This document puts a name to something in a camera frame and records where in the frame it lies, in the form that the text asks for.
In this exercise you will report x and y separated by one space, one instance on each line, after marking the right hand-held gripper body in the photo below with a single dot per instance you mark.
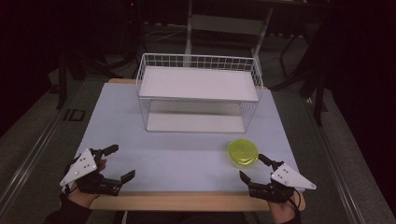
288 179

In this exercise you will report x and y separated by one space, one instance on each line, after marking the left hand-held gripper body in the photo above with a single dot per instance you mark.
81 166

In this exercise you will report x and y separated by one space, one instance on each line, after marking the yellow-green round lid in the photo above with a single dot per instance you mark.
243 153

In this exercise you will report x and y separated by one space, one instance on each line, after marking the person's left hand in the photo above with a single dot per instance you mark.
83 199

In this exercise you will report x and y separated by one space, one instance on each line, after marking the person's right hand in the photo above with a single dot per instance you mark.
281 213

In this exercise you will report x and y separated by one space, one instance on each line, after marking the light blue table mat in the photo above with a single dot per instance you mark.
174 161

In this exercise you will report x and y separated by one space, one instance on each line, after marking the black metal stand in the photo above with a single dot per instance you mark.
319 102

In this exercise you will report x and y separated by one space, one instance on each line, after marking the metal floor rail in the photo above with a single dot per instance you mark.
34 149
337 168

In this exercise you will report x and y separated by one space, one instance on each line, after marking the white metal frame stand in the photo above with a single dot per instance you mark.
218 25

